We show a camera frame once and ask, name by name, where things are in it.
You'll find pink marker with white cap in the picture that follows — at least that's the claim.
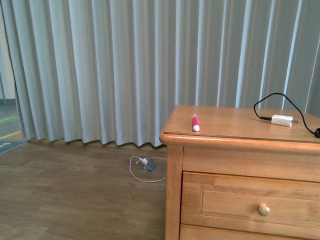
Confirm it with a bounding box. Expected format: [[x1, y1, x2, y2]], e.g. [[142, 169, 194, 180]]
[[191, 114, 200, 132]]

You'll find wooden drawer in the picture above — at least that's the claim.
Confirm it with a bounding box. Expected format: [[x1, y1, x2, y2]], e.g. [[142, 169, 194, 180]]
[[179, 224, 310, 240], [181, 172, 320, 239]]

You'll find round top drawer knob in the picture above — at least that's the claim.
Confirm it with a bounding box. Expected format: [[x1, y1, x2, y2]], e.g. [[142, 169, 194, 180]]
[[257, 203, 271, 217]]

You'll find white plug in floor socket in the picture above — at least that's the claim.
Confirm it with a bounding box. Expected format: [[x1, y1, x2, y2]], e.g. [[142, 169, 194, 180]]
[[135, 158, 148, 165]]

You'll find grey floor socket box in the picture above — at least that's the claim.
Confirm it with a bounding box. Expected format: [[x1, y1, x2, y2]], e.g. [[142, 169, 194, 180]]
[[141, 158, 158, 173]]

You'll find grey pleated curtain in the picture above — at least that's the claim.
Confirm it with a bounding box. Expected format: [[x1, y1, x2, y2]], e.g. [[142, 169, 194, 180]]
[[0, 0, 320, 146]]

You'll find wooden nightstand cabinet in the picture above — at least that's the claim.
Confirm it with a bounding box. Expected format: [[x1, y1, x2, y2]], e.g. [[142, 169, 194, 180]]
[[160, 105, 320, 240]]

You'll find white power adapter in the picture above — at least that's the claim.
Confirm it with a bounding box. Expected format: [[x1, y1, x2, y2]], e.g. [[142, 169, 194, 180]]
[[271, 114, 299, 127]]

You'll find grey floor mat sign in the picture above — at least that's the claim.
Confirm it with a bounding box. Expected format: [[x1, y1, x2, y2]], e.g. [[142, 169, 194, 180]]
[[0, 139, 27, 154]]

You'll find white floor cable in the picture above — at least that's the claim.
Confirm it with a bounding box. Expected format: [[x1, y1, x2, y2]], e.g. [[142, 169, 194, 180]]
[[129, 155, 167, 183]]

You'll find black cable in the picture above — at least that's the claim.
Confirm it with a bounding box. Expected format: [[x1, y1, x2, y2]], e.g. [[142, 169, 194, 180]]
[[253, 92, 320, 139]]

